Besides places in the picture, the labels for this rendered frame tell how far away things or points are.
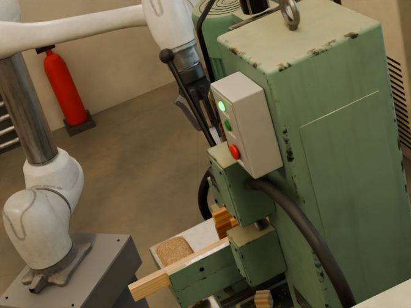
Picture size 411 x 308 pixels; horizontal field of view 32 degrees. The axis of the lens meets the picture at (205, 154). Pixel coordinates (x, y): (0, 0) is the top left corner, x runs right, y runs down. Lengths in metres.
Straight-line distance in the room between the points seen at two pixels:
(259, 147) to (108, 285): 1.10
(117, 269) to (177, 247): 0.47
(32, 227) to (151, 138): 2.22
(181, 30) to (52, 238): 0.80
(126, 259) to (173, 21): 0.87
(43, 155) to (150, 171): 1.77
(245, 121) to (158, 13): 0.60
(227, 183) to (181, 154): 2.67
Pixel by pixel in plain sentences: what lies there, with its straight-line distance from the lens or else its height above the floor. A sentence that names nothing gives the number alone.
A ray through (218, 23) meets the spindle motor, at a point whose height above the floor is 1.49.
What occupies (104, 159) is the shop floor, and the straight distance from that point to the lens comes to 4.28.
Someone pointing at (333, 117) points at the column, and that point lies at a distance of 1.24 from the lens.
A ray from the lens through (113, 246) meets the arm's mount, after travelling 2.29.
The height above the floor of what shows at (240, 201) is 1.21.
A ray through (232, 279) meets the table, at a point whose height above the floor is 0.86.
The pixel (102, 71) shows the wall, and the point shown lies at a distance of 4.77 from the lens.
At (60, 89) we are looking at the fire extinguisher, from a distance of 4.59.
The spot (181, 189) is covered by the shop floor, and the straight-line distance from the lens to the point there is 3.75.
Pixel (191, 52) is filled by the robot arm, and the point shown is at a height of 1.35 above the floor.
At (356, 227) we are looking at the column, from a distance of 1.38.
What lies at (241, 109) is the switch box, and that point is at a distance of 1.19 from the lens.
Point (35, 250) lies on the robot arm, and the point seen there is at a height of 0.84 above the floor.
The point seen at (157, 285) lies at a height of 0.91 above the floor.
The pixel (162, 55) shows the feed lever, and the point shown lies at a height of 1.40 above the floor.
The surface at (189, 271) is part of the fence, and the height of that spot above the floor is 0.94.
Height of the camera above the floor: 2.02
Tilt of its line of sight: 31 degrees down
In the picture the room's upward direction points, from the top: 18 degrees counter-clockwise
